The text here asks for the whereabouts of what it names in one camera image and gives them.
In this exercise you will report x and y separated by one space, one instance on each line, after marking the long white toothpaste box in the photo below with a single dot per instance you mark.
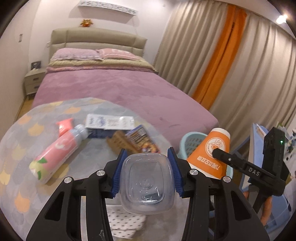
109 122

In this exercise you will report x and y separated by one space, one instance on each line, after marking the light blue laundry basket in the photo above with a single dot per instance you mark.
189 143

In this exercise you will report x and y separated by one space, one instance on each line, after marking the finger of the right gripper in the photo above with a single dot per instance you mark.
231 160

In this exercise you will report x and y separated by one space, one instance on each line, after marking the person's right hand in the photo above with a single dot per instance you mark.
266 207

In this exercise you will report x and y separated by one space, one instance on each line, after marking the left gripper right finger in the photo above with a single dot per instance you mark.
217 210

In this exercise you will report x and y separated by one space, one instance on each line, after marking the teal item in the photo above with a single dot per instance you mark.
64 126

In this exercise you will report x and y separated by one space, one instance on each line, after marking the white decorative wall shelf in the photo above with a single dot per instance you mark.
109 6

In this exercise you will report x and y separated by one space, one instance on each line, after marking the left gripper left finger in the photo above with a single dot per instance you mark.
60 217

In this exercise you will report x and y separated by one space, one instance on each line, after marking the brown snack packet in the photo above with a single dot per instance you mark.
135 141

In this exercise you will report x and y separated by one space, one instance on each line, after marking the beige nightstand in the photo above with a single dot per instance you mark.
33 80

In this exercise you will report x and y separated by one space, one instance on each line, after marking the orange plush toy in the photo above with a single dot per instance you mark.
86 23

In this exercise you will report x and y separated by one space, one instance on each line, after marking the orange curtain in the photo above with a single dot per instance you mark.
222 58

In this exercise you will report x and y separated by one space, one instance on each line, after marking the large orange paper cup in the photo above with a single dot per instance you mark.
203 160

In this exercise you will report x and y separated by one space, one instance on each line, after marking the dotted white face mask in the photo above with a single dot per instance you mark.
124 224

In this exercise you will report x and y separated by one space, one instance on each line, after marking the clear plastic bottle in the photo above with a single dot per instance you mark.
147 184

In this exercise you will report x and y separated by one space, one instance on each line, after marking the beige folded blanket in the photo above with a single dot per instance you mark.
113 64

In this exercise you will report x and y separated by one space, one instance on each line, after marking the purple pillow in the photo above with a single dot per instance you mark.
75 54

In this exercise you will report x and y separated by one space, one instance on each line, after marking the small picture frame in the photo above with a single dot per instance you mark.
36 65

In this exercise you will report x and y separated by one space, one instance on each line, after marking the purple bed cover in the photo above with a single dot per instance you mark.
168 109

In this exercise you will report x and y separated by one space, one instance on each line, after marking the pink drink bottle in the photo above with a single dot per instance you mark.
54 156

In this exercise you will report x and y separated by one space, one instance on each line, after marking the beige padded headboard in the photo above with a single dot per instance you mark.
95 38

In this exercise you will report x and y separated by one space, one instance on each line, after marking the pink pillow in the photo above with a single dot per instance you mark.
109 53

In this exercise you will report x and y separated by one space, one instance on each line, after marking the white blue carton box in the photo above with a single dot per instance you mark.
100 133

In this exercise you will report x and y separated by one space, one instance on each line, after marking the beige curtain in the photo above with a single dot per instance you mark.
260 86

